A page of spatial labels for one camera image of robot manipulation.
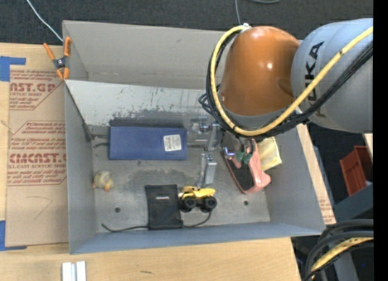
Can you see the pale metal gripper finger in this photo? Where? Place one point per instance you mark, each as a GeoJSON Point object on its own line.
{"type": "Point", "coordinates": [202, 126]}
{"type": "Point", "coordinates": [209, 169]}

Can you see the yellow toy truck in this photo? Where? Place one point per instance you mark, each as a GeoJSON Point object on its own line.
{"type": "Point", "coordinates": [198, 195]}

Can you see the yellow sponge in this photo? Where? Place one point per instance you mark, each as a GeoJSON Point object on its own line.
{"type": "Point", "coordinates": [269, 153]}

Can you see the blue flat box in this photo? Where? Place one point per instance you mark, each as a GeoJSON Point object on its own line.
{"type": "Point", "coordinates": [136, 143]}

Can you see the grey metal bin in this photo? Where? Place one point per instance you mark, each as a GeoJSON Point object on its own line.
{"type": "Point", "coordinates": [136, 58]}

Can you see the yellow toy duck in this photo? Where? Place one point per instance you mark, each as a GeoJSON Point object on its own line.
{"type": "Point", "coordinates": [103, 180]}

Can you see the brown cardboard board red print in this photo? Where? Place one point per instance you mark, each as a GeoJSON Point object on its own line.
{"type": "Point", "coordinates": [36, 207]}

